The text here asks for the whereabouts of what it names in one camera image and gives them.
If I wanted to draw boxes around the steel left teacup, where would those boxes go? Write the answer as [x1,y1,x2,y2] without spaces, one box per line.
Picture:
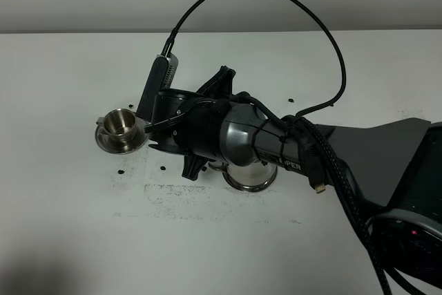
[96,108,140,144]

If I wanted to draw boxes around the stainless steel teapot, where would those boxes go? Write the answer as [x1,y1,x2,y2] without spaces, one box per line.
[209,162,276,186]

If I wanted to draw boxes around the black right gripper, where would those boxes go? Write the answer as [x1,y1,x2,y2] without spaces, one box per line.
[144,66,236,181]

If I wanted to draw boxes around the steel saucer under left cup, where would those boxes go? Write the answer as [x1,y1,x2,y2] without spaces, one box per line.
[95,117,147,154]

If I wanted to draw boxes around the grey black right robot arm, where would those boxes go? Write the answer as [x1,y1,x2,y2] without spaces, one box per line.
[136,59,441,294]

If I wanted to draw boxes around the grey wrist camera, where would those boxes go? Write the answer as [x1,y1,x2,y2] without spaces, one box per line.
[135,53,178,122]

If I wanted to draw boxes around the steel teapot saucer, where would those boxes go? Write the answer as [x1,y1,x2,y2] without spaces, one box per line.
[223,169,278,193]

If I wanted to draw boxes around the black braided camera cable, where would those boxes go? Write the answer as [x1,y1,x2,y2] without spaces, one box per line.
[162,0,347,118]

